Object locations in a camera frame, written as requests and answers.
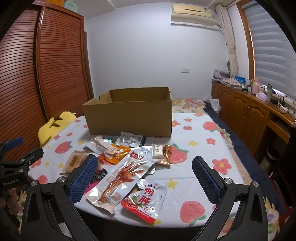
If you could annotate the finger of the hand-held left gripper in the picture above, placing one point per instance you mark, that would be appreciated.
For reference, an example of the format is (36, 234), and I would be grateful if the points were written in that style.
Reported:
(13, 141)
(32, 154)

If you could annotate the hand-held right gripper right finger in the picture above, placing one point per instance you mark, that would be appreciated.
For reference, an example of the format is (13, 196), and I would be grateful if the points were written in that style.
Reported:
(205, 180)

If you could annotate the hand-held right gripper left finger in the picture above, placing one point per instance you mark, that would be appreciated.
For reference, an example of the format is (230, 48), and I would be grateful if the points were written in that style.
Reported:
(84, 180)

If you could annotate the clear brown cake packet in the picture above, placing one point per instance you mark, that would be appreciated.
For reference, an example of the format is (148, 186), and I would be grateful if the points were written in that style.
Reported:
(75, 162)

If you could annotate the silver chicken feet snack packet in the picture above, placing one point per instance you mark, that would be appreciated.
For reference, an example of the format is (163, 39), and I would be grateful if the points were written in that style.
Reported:
(122, 178)

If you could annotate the white beige snack packet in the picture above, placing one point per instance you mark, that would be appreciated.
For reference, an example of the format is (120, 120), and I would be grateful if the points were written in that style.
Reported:
(100, 144)

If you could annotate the orange snack packet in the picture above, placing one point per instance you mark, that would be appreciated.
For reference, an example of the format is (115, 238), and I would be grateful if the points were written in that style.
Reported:
(115, 154)

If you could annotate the golden brown snack packet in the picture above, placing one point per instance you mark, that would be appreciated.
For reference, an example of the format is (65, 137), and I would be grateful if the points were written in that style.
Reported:
(168, 153)

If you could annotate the white bar snack packet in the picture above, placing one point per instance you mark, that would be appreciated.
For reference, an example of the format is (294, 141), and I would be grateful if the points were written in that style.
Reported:
(158, 151)

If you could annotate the red white snack packet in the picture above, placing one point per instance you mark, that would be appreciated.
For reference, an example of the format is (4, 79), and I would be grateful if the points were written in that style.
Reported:
(148, 197)

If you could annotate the silver white snack packet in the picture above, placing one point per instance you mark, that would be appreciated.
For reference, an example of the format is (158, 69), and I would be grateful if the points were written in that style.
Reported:
(129, 140)

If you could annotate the small white snack packet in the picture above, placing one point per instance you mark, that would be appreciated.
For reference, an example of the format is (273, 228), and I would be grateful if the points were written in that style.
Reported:
(144, 150)

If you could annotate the brown cardboard box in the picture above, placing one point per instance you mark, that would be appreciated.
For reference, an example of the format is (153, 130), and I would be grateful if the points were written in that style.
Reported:
(127, 118)

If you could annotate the person's left hand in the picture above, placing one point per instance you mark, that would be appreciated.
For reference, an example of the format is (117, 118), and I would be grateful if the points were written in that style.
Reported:
(10, 200)

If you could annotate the yellow plush toy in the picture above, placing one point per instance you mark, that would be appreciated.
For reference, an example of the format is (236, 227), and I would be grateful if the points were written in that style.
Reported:
(50, 129)

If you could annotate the strawberry print blanket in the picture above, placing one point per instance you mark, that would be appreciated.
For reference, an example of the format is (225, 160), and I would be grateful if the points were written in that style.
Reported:
(189, 148)

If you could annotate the dark blue bed sheet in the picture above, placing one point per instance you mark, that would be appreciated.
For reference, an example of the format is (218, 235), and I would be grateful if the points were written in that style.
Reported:
(231, 129)

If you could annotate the grey trash bin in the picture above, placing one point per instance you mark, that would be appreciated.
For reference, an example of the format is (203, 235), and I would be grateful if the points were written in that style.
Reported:
(270, 160)

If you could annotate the white paper bag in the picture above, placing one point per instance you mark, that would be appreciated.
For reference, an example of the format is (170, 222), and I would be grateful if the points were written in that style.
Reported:
(214, 104)

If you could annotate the floral quilt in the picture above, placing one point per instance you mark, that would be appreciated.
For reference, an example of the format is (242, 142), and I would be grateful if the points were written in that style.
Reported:
(187, 104)

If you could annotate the wooden cabinet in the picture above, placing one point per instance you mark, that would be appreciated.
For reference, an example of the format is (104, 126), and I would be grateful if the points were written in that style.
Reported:
(242, 109)

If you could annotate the wooden slatted wardrobe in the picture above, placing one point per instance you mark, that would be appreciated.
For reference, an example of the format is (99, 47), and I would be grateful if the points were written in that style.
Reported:
(62, 69)

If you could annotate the purple tissue box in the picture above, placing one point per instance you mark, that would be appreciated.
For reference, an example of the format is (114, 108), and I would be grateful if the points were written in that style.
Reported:
(263, 97)

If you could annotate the folded patterned cloth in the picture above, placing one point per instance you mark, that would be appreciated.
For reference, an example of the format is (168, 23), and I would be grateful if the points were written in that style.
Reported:
(231, 83)

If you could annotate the blue box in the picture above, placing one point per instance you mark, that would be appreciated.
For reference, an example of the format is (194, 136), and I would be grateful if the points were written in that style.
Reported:
(240, 80)

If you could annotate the pink thermos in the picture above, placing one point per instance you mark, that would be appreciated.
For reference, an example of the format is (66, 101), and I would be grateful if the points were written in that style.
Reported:
(256, 87)

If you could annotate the purple patterned bag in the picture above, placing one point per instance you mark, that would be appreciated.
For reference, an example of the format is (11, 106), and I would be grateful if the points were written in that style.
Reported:
(220, 74)

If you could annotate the white power strip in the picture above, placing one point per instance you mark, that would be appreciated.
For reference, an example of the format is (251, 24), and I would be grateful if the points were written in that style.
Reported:
(285, 108)

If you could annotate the green lid bottle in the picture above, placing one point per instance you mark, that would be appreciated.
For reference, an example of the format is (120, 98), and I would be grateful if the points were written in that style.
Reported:
(269, 91)

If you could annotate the small white fan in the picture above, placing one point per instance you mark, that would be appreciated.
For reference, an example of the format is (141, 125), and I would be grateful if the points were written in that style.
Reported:
(229, 66)

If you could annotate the beige patterned curtain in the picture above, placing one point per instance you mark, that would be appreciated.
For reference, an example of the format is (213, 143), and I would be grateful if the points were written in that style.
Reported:
(231, 41)

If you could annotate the grey window blind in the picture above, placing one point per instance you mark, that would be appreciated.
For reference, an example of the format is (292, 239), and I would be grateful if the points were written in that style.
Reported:
(272, 51)

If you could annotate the green storage box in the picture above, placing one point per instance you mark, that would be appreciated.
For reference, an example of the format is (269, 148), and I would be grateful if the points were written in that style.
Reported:
(70, 4)

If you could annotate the white air conditioner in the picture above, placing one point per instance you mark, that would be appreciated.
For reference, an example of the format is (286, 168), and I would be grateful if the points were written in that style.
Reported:
(196, 20)

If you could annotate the white wall switch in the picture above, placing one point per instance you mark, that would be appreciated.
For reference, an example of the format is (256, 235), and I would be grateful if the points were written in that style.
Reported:
(184, 70)

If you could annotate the wooden window frame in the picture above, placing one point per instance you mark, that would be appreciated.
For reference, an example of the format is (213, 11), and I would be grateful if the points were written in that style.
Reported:
(246, 41)

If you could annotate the beige wall air conditioner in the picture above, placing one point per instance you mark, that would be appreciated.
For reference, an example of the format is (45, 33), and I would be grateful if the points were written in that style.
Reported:
(192, 10)

